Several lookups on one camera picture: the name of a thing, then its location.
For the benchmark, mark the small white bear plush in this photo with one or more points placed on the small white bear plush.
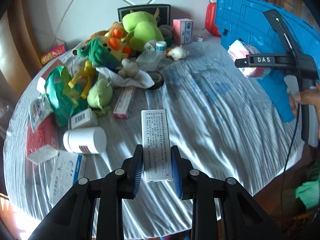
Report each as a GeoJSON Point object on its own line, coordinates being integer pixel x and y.
{"type": "Point", "coordinates": [129, 69]}

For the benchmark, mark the yellow duck plush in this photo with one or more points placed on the yellow duck plush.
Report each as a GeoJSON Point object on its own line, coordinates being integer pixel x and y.
{"type": "Point", "coordinates": [115, 46]}

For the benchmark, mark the cream plush with orange bow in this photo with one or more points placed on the cream plush with orange bow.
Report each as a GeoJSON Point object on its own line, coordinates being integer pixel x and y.
{"type": "Point", "coordinates": [177, 53]}

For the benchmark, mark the large green plush toy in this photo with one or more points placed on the large green plush toy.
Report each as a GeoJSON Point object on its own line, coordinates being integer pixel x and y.
{"type": "Point", "coordinates": [141, 28]}

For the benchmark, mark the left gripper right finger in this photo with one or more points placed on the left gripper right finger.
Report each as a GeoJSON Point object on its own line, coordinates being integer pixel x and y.
{"type": "Point", "coordinates": [220, 205]}

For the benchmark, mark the brown bear plush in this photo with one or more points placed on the brown bear plush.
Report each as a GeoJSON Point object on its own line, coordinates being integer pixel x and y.
{"type": "Point", "coordinates": [109, 32]}

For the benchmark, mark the black gift bag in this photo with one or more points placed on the black gift bag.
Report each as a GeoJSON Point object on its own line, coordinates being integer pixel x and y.
{"type": "Point", "coordinates": [161, 11]}

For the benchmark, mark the blue white medicine box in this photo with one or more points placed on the blue white medicine box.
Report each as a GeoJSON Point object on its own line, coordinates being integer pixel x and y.
{"type": "Point", "coordinates": [68, 169]}

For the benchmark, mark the black tape roll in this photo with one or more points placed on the black tape roll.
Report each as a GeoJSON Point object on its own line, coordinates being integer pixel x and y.
{"type": "Point", "coordinates": [157, 79]}

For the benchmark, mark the pink tissue pack box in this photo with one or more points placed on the pink tissue pack box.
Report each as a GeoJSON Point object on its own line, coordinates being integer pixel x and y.
{"type": "Point", "coordinates": [182, 31]}

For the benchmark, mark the blue plastic storage crate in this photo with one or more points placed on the blue plastic storage crate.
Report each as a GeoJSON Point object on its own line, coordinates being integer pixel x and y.
{"type": "Point", "coordinates": [243, 20]}

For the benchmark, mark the red plastic case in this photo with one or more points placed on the red plastic case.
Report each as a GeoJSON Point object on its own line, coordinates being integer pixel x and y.
{"type": "Point", "coordinates": [210, 20]}

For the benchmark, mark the red snack can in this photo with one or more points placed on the red snack can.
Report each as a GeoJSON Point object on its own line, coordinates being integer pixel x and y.
{"type": "Point", "coordinates": [55, 52]}

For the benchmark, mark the small green frog plush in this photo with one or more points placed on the small green frog plush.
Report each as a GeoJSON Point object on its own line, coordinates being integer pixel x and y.
{"type": "Point", "coordinates": [99, 97]}

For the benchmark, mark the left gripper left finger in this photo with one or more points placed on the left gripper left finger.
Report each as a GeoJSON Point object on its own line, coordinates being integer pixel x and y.
{"type": "Point", "coordinates": [73, 215]}

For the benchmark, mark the barcode white small box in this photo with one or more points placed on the barcode white small box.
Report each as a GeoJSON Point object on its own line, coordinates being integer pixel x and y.
{"type": "Point", "coordinates": [84, 119]}

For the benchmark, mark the red paper packet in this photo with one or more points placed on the red paper packet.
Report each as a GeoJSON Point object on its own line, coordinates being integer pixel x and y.
{"type": "Point", "coordinates": [42, 144]}

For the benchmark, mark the person's right hand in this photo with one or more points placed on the person's right hand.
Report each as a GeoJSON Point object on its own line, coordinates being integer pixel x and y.
{"type": "Point", "coordinates": [309, 97]}

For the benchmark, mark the clear plastic floss box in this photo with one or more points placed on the clear plastic floss box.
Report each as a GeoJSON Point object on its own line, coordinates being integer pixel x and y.
{"type": "Point", "coordinates": [148, 60]}

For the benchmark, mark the small white teal-label bottle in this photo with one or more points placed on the small white teal-label bottle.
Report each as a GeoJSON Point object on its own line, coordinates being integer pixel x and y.
{"type": "Point", "coordinates": [161, 47]}

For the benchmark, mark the yellow plastic clip toy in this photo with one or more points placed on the yellow plastic clip toy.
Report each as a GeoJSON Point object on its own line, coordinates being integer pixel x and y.
{"type": "Point", "coordinates": [88, 74]}

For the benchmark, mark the large white pill bottle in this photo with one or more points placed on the large white pill bottle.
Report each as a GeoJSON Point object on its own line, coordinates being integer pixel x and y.
{"type": "Point", "coordinates": [91, 140]}

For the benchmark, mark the grey fluffy plush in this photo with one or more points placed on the grey fluffy plush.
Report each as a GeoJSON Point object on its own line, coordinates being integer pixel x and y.
{"type": "Point", "coordinates": [166, 31]}

